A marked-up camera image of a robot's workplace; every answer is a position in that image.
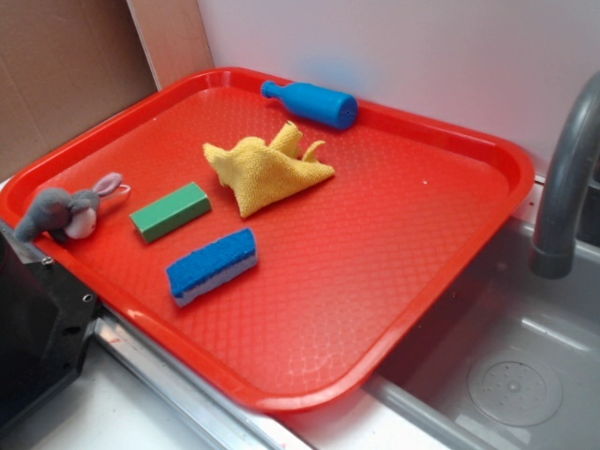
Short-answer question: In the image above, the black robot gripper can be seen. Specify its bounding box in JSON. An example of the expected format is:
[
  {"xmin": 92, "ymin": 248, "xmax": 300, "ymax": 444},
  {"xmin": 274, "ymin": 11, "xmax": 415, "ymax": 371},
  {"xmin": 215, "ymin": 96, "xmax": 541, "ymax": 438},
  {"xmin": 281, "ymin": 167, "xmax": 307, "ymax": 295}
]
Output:
[{"xmin": 1, "ymin": 225, "xmax": 99, "ymax": 435}]

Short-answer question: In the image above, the green rectangular block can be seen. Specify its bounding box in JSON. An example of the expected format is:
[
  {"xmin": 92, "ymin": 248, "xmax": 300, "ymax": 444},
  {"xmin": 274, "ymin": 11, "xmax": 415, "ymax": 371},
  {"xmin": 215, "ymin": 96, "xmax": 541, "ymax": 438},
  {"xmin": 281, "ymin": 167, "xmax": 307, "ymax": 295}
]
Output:
[{"xmin": 129, "ymin": 182, "xmax": 212, "ymax": 243}]

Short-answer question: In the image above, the grey plush bunny toy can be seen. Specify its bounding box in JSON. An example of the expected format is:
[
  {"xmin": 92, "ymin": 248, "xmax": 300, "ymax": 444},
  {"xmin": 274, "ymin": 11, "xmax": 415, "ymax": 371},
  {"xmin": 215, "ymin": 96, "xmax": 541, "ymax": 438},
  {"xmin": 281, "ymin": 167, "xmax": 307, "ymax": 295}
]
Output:
[{"xmin": 15, "ymin": 172, "xmax": 130, "ymax": 243}]

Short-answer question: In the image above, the blue and white sponge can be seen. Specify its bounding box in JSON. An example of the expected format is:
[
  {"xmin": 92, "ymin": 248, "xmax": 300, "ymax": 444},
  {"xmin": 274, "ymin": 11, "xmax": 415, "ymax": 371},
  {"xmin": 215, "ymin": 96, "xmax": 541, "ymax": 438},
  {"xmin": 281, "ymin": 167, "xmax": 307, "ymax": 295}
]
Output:
[{"xmin": 166, "ymin": 228, "xmax": 258, "ymax": 308}]

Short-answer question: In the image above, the brown cardboard panel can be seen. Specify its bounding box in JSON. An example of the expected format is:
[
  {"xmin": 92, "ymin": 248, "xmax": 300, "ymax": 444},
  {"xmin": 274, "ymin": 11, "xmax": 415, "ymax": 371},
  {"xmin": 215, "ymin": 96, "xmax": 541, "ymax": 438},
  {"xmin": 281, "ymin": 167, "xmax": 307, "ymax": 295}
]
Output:
[{"xmin": 1, "ymin": 1, "xmax": 213, "ymax": 179}]

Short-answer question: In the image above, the yellow crumpled cloth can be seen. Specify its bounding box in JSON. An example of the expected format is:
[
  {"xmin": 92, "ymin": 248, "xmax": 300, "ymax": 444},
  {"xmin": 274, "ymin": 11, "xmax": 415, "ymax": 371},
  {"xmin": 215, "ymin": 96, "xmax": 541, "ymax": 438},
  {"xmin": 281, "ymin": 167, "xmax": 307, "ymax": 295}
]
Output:
[{"xmin": 202, "ymin": 121, "xmax": 336, "ymax": 218}]

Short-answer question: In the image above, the red plastic tray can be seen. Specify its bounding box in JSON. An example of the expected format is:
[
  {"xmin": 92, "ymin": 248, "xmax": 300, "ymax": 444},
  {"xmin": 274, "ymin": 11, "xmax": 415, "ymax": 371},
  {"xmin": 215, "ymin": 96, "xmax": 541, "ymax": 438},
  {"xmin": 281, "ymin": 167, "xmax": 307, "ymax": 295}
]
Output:
[{"xmin": 1, "ymin": 68, "xmax": 534, "ymax": 413}]

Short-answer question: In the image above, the blue plastic bottle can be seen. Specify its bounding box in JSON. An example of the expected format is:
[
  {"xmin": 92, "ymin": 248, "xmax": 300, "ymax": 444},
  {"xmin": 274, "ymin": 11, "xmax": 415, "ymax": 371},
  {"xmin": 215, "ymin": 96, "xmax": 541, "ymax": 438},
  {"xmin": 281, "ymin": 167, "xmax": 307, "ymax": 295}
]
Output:
[{"xmin": 261, "ymin": 81, "xmax": 359, "ymax": 130}]

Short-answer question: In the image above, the grey plastic sink basin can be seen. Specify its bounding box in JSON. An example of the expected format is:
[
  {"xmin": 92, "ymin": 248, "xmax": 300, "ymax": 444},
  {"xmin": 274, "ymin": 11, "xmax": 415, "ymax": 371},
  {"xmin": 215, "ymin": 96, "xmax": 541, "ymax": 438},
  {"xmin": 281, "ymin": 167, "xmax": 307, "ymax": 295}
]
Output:
[{"xmin": 366, "ymin": 219, "xmax": 599, "ymax": 449}]

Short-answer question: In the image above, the grey toy faucet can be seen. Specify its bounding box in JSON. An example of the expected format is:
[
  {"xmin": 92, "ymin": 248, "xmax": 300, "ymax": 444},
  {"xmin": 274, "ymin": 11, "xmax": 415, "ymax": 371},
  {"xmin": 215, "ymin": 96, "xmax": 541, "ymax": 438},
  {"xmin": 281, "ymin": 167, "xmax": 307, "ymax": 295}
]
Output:
[{"xmin": 530, "ymin": 74, "xmax": 599, "ymax": 279}]

